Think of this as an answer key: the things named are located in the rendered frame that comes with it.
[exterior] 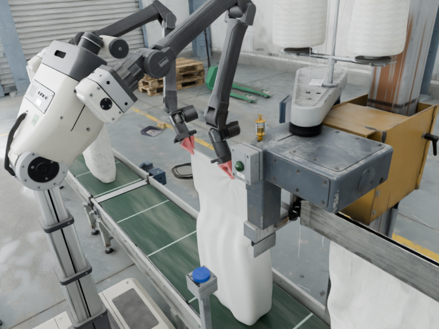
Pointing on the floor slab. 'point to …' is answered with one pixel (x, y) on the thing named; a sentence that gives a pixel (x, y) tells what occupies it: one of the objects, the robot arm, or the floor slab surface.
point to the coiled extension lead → (179, 173)
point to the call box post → (205, 313)
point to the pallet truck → (233, 82)
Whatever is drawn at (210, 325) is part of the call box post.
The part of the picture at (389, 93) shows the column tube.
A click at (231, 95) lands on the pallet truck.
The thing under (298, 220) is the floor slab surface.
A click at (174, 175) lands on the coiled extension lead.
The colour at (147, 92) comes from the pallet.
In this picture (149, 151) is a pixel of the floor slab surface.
